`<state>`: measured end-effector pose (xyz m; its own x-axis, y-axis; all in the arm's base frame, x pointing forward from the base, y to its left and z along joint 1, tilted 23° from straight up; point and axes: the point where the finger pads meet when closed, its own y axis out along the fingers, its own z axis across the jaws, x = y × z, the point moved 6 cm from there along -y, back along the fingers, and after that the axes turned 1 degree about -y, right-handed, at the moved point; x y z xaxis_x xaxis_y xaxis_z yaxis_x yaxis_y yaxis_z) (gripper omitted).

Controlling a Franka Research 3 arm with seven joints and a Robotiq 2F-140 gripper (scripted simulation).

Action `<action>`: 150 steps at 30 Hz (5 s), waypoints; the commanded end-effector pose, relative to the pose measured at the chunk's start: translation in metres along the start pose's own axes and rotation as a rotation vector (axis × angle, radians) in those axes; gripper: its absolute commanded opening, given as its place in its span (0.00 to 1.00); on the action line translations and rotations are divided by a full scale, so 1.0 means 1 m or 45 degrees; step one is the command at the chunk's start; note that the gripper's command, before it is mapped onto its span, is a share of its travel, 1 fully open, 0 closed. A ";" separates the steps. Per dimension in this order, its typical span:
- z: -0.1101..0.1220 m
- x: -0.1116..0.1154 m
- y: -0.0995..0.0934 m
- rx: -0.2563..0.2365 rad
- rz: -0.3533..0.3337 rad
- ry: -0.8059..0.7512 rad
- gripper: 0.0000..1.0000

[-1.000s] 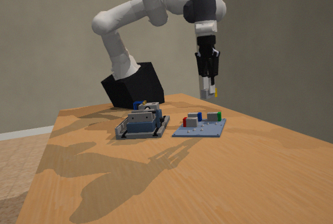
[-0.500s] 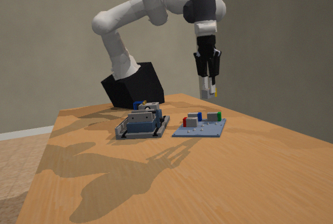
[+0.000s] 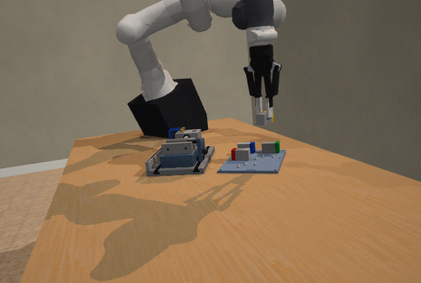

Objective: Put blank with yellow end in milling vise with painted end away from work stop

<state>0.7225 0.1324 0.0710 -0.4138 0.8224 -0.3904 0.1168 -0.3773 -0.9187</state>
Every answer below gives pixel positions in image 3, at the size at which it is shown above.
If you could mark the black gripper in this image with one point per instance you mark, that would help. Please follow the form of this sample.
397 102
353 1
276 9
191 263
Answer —
262 67

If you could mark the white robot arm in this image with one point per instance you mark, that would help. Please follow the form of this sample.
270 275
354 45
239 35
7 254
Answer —
262 16

